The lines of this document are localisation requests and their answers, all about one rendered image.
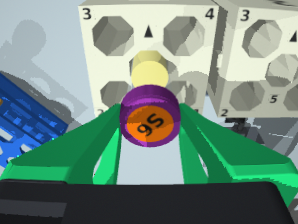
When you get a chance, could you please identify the blue sample rack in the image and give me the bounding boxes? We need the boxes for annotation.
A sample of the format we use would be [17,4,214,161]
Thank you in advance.
[0,73,68,168]

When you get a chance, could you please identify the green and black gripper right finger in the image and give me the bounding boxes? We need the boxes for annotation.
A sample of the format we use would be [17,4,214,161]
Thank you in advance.
[178,103,298,208]

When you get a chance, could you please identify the grey flat mat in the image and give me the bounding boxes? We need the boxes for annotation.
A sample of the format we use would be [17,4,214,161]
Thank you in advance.
[0,0,298,185]

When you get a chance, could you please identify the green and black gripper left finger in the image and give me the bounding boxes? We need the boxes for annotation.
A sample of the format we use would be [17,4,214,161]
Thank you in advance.
[0,104,122,184]

